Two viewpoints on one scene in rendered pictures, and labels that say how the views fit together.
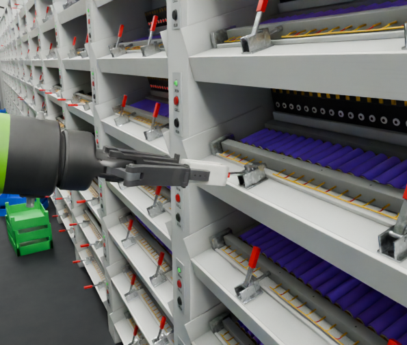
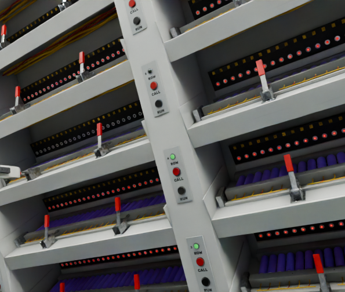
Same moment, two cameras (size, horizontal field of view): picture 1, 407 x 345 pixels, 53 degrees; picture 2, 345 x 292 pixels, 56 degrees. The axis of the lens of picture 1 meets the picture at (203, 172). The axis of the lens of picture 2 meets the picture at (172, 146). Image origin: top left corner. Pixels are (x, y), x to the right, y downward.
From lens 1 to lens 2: 0.51 m
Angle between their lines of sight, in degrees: 41
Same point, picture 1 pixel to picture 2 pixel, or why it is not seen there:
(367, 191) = (87, 150)
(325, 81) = (55, 107)
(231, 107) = (9, 159)
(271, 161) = (42, 167)
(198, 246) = (7, 247)
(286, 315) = (73, 237)
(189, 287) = (7, 280)
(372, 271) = (97, 167)
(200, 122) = not seen: outside the picture
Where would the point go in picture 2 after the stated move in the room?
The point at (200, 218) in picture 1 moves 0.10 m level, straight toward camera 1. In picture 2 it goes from (4, 228) to (9, 227)
